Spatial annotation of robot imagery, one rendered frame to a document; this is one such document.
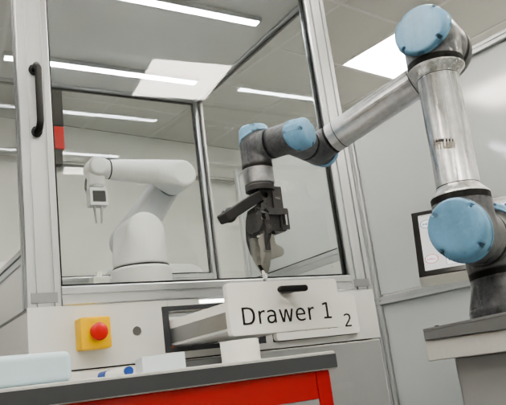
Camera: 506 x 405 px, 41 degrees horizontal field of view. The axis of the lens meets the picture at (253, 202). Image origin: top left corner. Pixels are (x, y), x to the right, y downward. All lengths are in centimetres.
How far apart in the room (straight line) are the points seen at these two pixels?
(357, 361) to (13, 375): 122
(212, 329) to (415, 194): 201
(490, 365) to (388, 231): 211
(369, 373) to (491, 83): 162
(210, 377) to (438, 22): 83
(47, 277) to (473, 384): 94
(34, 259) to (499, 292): 101
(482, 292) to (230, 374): 59
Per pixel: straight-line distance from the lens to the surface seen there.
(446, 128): 138
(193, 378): 104
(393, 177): 343
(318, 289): 153
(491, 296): 142
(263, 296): 144
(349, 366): 198
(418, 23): 146
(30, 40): 181
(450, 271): 209
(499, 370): 138
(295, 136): 156
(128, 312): 166
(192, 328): 158
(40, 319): 159
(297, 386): 115
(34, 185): 166
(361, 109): 163
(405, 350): 340
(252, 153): 161
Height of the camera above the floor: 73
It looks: 15 degrees up
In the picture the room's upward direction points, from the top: 7 degrees counter-clockwise
